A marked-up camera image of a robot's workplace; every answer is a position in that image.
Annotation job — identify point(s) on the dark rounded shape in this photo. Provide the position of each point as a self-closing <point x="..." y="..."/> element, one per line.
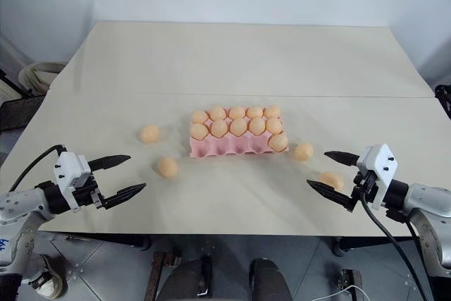
<point x="269" y="280"/>
<point x="186" y="280"/>

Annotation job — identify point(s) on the white sneaker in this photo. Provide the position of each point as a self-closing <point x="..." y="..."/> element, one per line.
<point x="49" y="278"/>

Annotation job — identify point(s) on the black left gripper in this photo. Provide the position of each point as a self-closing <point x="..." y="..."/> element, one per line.
<point x="88" y="193"/>

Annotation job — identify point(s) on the black equipment frame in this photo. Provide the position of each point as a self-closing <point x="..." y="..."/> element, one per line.
<point x="444" y="100"/>

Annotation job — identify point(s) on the beige fabric bag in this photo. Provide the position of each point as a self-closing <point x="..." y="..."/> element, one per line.
<point x="38" y="77"/>

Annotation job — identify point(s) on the pink egg carton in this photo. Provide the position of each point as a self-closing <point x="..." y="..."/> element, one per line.
<point x="225" y="147"/>

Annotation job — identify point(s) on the rusty metal bracket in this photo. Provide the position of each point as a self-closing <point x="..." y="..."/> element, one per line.
<point x="350" y="281"/>
<point x="158" y="273"/>

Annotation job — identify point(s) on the orange egg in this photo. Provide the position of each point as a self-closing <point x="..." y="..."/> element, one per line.
<point x="198" y="131"/>
<point x="238" y="127"/>
<point x="272" y="111"/>
<point x="278" y="141"/>
<point x="199" y="116"/>
<point x="256" y="126"/>
<point x="254" y="112"/>
<point x="150" y="134"/>
<point x="217" y="113"/>
<point x="219" y="128"/>
<point x="237" y="112"/>
<point x="273" y="125"/>
<point x="332" y="180"/>
<point x="303" y="152"/>
<point x="167" y="167"/>

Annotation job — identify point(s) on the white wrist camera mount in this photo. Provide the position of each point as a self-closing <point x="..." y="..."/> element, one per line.
<point x="382" y="163"/>
<point x="68" y="167"/>

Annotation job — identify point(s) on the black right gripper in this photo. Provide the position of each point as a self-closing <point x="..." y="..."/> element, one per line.
<point x="366" y="183"/>

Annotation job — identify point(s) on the black table leg frame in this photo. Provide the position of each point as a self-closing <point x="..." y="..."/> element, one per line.
<point x="366" y="242"/>
<point x="112" y="239"/>

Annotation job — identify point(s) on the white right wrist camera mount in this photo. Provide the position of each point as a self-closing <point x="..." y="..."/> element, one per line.
<point x="382" y="163"/>

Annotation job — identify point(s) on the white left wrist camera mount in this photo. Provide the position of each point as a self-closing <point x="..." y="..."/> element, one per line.
<point x="68" y="167"/>

